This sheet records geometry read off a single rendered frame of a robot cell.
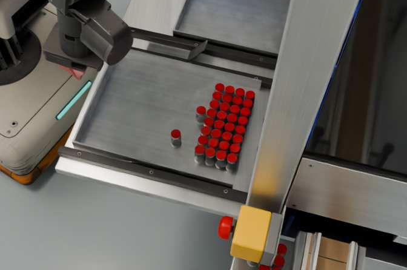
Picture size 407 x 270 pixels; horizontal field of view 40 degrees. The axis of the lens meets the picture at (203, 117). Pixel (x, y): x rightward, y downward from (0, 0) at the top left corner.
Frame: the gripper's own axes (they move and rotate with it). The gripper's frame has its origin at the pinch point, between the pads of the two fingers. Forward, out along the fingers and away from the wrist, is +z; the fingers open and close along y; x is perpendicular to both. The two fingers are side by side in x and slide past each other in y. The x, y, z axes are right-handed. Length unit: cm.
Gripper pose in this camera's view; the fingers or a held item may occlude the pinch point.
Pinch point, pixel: (79, 74)
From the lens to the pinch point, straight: 104.1
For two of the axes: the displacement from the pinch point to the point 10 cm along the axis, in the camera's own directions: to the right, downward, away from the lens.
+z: -1.5, 4.9, 8.6
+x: 2.6, -8.2, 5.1
